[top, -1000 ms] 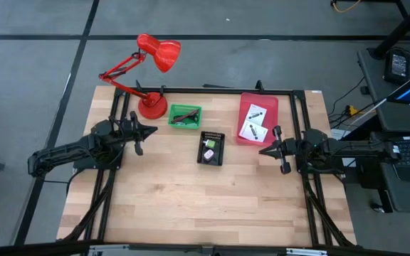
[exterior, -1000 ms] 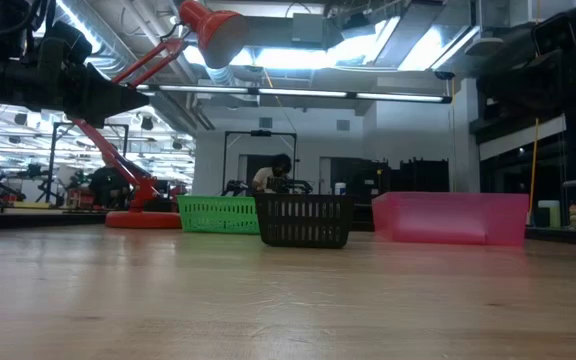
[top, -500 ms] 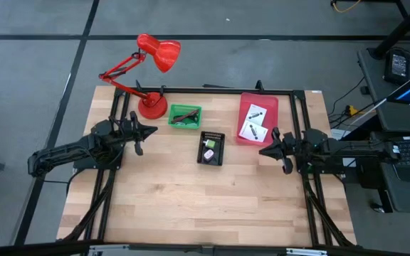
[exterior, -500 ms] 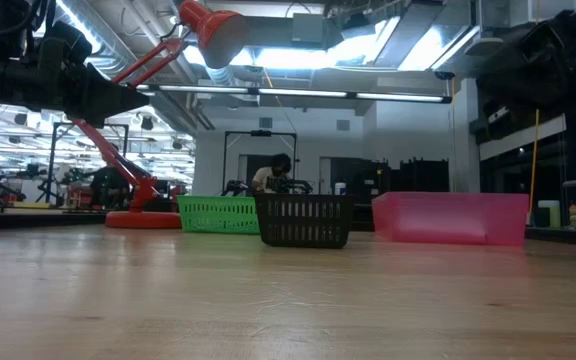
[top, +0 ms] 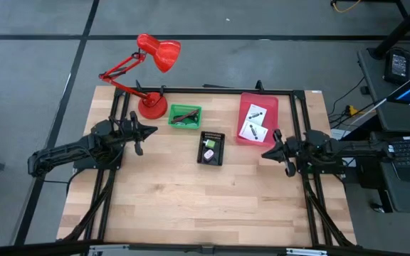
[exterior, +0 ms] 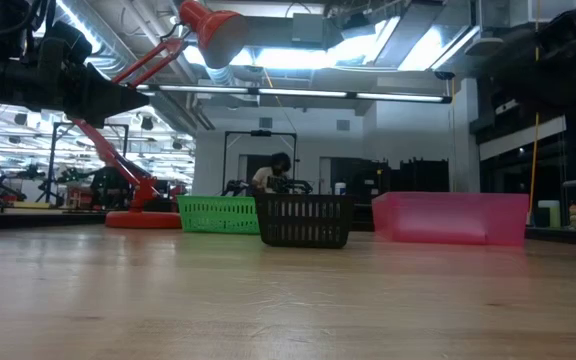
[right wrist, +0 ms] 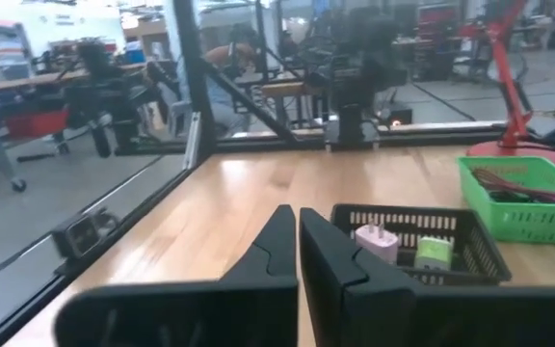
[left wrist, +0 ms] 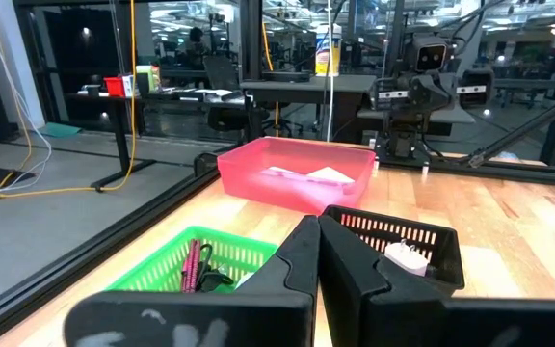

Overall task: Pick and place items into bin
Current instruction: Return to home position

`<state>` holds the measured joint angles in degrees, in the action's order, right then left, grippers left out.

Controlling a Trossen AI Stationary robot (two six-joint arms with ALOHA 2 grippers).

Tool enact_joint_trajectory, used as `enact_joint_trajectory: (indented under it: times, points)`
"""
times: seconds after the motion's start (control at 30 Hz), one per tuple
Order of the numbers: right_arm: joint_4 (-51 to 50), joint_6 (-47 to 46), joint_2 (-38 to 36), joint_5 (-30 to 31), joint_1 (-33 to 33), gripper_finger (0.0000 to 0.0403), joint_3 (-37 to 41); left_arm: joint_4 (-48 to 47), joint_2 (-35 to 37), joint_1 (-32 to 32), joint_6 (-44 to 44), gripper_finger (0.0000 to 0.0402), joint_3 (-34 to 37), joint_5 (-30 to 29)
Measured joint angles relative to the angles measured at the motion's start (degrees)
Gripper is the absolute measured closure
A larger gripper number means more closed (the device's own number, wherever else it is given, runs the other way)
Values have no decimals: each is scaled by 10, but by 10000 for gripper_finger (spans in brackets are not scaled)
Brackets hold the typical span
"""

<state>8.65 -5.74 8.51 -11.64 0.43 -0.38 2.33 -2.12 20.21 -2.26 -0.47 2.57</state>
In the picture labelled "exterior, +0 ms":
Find person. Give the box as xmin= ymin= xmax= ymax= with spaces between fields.
xmin=251 ymin=152 xmax=293 ymax=195

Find grey ceiling box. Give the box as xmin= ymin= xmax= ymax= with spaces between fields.
xmin=291 ymin=12 xmax=327 ymax=44

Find green plastic basket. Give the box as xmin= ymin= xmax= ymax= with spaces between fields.
xmin=176 ymin=194 xmax=262 ymax=235

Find long ceiling light bar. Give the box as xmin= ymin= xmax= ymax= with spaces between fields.
xmin=135 ymin=83 xmax=453 ymax=105

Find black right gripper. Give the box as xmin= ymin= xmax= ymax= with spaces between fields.
xmin=486 ymin=4 xmax=576 ymax=109

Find black background cabinets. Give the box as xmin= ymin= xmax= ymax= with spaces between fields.
xmin=347 ymin=158 xmax=450 ymax=194

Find black plastic basket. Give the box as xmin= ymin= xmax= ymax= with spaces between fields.
xmin=253 ymin=193 xmax=355 ymax=249

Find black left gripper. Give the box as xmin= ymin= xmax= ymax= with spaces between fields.
xmin=0 ymin=20 xmax=150 ymax=127

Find black aluminium table frame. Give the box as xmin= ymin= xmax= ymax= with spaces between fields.
xmin=0 ymin=208 xmax=576 ymax=247

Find yellow cable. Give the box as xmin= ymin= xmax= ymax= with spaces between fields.
xmin=526 ymin=0 xmax=542 ymax=226

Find pale green container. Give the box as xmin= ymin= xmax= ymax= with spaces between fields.
xmin=537 ymin=199 xmax=562 ymax=230

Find pink translucent bin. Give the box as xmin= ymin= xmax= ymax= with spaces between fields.
xmin=371 ymin=192 xmax=530 ymax=247

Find red desk lamp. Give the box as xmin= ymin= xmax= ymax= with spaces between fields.
xmin=70 ymin=0 xmax=249 ymax=230

